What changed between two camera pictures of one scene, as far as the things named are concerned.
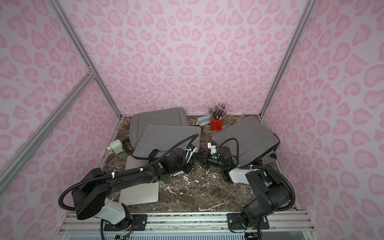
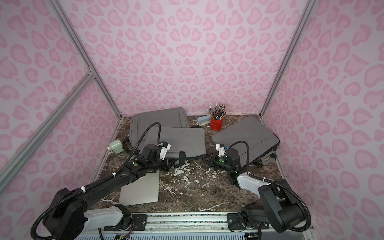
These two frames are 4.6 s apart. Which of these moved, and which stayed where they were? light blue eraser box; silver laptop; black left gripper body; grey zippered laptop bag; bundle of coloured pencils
Moved: black left gripper body
Stayed: silver laptop; grey zippered laptop bag; light blue eraser box; bundle of coloured pencils
